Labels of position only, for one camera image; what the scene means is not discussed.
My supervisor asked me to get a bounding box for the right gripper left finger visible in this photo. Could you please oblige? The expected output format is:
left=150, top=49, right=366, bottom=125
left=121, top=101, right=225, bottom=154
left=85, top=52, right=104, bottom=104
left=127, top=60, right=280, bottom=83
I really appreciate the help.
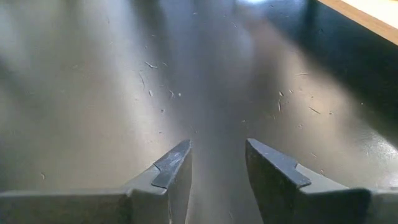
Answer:
left=0, top=139, right=193, bottom=224

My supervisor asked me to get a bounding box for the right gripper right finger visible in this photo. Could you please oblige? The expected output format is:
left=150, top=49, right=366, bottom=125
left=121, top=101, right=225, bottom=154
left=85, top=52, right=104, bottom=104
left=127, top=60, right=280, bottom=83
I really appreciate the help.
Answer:
left=244, top=138, right=398, bottom=224

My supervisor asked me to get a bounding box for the wooden shelf black metal frame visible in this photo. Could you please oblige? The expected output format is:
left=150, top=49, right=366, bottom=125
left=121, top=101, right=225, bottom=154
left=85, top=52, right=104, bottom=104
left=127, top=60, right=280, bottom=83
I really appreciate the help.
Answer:
left=315, top=0, right=398, bottom=47

